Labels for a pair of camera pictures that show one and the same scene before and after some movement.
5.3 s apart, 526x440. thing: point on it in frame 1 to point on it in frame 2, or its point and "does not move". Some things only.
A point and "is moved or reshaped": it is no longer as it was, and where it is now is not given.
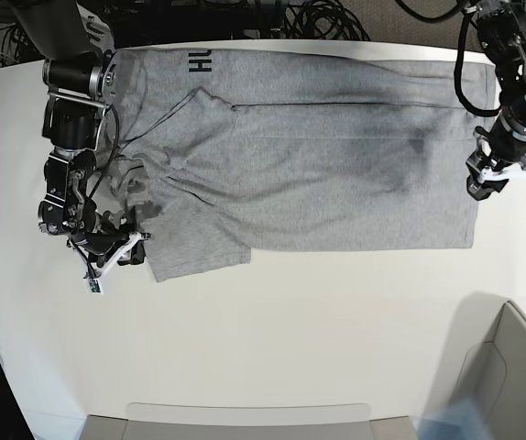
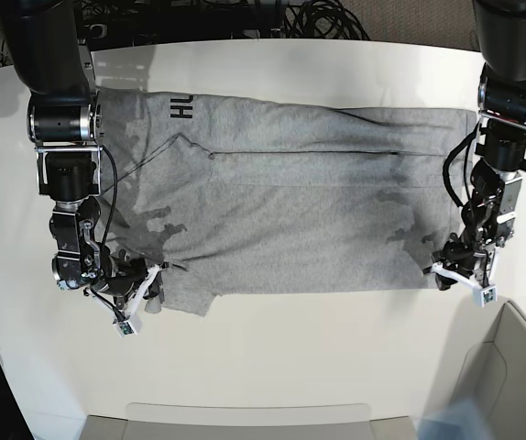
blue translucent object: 461,421 does not move
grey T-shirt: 223,153 is moved or reshaped
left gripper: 101,248 to 131,280
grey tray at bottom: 187,421 does not move
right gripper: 499,150 to 467,261
